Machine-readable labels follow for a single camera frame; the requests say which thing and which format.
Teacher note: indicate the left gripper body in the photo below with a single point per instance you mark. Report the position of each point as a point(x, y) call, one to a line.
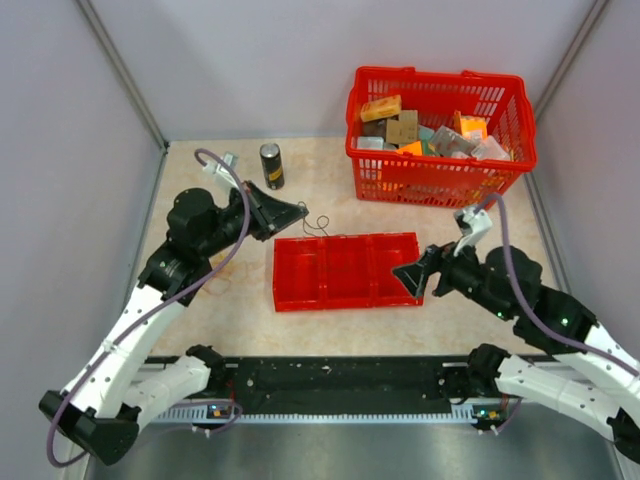
point(232, 222)

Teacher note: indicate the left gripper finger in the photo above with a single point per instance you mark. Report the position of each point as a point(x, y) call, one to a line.
point(281, 221)
point(270, 205)

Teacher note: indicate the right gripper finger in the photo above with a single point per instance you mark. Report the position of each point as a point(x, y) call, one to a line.
point(414, 283)
point(427, 264)

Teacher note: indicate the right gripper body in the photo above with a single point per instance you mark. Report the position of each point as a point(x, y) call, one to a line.
point(460, 272)

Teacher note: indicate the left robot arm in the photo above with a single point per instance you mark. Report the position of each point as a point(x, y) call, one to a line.
point(103, 410)

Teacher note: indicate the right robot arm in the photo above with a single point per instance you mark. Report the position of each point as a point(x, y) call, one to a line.
point(549, 320)

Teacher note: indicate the black drink can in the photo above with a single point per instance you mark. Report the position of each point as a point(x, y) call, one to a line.
point(270, 155)

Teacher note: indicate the red three-compartment tray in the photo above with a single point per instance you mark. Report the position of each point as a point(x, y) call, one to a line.
point(342, 272)

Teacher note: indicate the clear plastic package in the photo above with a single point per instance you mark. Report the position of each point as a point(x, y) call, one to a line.
point(447, 141)

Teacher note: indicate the red plastic shopping basket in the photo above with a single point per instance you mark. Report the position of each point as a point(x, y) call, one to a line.
point(416, 173)

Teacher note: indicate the brown cardboard box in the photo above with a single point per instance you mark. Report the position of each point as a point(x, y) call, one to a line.
point(403, 129)

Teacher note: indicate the orange carton in basket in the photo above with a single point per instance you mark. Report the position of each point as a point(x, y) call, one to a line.
point(472, 128)

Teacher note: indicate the orange box in basket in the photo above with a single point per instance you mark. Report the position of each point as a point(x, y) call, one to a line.
point(381, 108)

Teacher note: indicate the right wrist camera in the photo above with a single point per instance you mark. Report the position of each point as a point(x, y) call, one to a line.
point(474, 223)

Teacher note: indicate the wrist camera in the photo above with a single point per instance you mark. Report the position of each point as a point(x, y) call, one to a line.
point(474, 223)
point(221, 177)

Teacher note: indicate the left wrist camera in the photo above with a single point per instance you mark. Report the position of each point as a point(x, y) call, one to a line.
point(221, 177)

